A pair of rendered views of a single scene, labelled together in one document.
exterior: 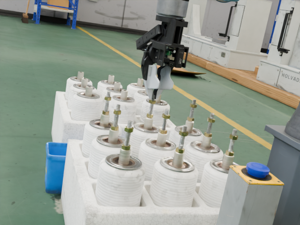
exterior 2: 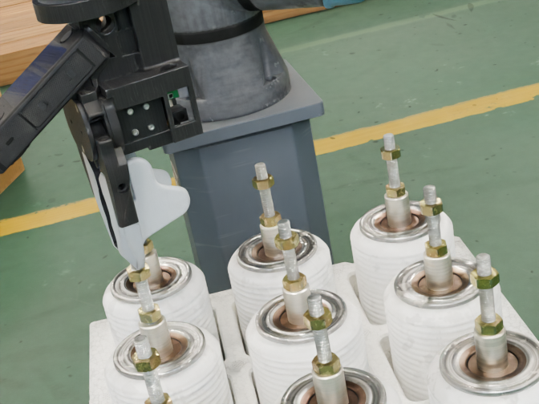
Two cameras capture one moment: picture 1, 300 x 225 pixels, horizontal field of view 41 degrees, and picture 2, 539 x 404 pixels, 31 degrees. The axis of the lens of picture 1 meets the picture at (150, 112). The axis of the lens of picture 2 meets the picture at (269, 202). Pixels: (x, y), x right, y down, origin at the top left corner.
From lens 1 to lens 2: 0.99 m
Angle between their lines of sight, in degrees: 71
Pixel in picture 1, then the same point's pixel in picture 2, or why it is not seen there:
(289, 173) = (289, 181)
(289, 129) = (227, 107)
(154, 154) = (358, 333)
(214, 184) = not seen: hidden behind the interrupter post
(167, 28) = (117, 25)
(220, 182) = (450, 244)
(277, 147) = (224, 160)
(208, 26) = not seen: outside the picture
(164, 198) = not seen: hidden behind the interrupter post
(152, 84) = (158, 216)
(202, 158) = (327, 265)
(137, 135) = (206, 377)
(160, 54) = (153, 111)
